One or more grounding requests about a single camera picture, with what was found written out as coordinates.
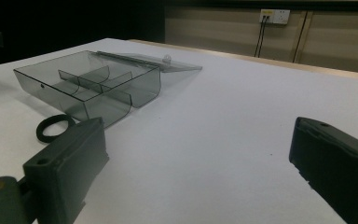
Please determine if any black hair tie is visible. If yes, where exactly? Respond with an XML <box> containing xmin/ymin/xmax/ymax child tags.
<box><xmin>35</xmin><ymin>114</ymin><xmax>76</xmax><ymax>144</ymax></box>

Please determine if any clear grey compartment box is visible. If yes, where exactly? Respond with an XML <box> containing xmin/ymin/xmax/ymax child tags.
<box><xmin>13</xmin><ymin>49</ymin><xmax>203</xmax><ymax>129</ymax></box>

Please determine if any black power cable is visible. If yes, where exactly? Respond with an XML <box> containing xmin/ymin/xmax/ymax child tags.
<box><xmin>254</xmin><ymin>15</ymin><xmax>267</xmax><ymax>58</ymax></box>
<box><xmin>258</xmin><ymin>15</ymin><xmax>270</xmax><ymax>59</ymax></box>

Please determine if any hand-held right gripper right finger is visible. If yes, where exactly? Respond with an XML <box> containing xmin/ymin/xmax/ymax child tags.
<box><xmin>288</xmin><ymin>116</ymin><xmax>358</xmax><ymax>224</ymax></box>

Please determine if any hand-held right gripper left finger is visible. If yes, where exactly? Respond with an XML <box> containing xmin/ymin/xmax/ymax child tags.
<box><xmin>22</xmin><ymin>117</ymin><xmax>110</xmax><ymax>224</ymax></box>

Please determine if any white wall socket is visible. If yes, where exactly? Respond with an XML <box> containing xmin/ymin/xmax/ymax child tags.
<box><xmin>258</xmin><ymin>8</ymin><xmax>291</xmax><ymax>25</ymax></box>

